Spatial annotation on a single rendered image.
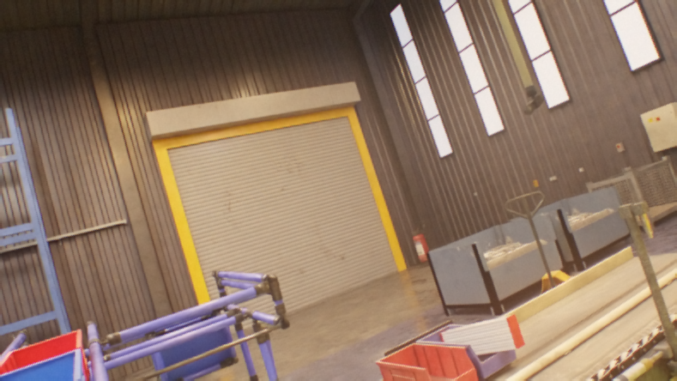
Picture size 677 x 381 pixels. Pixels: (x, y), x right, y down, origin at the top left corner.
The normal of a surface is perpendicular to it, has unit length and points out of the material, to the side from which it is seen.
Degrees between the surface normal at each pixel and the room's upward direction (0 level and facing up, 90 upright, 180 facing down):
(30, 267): 90
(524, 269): 90
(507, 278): 90
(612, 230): 90
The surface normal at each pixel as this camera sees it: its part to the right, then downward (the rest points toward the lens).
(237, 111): 0.44, -0.22
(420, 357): -0.85, 0.20
